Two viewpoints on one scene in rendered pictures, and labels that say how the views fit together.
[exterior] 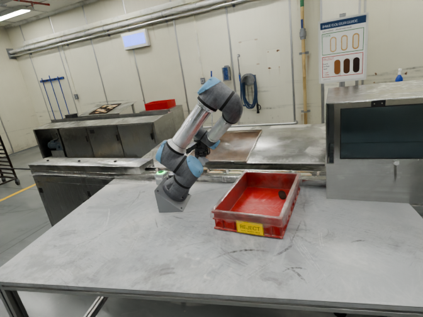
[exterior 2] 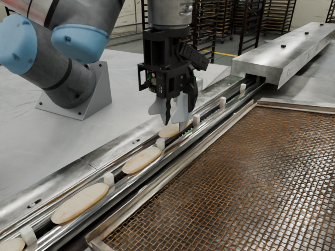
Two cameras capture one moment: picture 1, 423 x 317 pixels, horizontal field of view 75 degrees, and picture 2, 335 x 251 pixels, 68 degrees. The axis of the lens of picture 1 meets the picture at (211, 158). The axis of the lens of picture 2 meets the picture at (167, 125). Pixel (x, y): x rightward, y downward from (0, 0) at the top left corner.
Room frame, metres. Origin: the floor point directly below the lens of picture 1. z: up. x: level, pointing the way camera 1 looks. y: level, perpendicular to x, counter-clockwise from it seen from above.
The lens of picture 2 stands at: (1.86, -0.39, 1.16)
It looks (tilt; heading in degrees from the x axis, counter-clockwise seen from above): 30 degrees down; 103
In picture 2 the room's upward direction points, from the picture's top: straight up
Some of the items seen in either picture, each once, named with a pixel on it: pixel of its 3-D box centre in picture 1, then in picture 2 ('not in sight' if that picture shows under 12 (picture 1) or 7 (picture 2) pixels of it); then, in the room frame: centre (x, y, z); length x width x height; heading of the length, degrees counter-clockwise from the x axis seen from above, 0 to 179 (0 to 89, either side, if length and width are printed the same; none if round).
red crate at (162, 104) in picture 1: (160, 104); not in sight; (5.52, 0.84, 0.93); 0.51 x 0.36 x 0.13; 68
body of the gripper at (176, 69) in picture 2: (201, 147); (167, 61); (1.76, 0.06, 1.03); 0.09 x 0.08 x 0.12; 64
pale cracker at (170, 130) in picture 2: not in sight; (175, 126); (1.77, 0.08, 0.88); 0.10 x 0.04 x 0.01; 64
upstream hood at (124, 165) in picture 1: (86, 165); (300, 42); (2.24, 1.05, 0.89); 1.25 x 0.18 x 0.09; 64
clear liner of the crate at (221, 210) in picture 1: (260, 198); not in sight; (1.23, -0.21, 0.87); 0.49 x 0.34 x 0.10; 152
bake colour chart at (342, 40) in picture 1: (342, 50); not in sight; (2.14, -1.07, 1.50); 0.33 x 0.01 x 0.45; 60
